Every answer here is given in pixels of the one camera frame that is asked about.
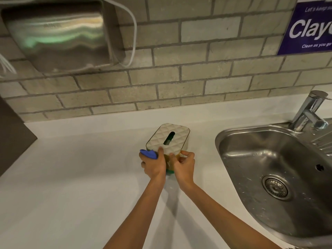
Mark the person's right forearm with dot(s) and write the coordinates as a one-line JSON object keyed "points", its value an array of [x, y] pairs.
{"points": [[223, 220]]}

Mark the person's left thumb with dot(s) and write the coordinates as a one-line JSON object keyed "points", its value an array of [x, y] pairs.
{"points": [[161, 154]]}

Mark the purple wall sign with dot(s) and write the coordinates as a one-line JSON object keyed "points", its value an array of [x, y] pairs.
{"points": [[308, 27]]}

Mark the white quilted dispenser box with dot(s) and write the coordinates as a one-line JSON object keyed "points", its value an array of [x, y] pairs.
{"points": [[168, 136]]}

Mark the metal sink drain strainer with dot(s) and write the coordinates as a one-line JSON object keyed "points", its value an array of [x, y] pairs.
{"points": [[276, 187]]}

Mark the dark brown panel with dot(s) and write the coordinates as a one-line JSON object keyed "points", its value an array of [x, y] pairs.
{"points": [[14, 137]]}

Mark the person's right hand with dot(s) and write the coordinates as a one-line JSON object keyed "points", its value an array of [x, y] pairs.
{"points": [[185, 169]]}

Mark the chrome faucet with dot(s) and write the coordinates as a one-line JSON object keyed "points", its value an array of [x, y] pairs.
{"points": [[307, 112]]}

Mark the stainless steel wall dispenser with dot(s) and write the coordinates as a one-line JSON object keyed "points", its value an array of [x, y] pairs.
{"points": [[59, 36]]}

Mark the blue cloth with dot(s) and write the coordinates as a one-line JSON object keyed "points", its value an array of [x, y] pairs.
{"points": [[149, 153]]}

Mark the person's right thumb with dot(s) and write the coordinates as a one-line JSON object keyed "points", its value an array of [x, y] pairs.
{"points": [[173, 159]]}

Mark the person's left hand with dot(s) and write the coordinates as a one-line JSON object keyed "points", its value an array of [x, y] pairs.
{"points": [[155, 165]]}

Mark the person's left forearm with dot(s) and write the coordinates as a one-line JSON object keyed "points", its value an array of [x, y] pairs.
{"points": [[141, 212]]}

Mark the yellow green sponge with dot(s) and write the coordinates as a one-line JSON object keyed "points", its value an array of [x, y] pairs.
{"points": [[170, 170]]}

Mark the stainless steel sink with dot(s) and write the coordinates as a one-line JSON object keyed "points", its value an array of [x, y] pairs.
{"points": [[269, 163]]}

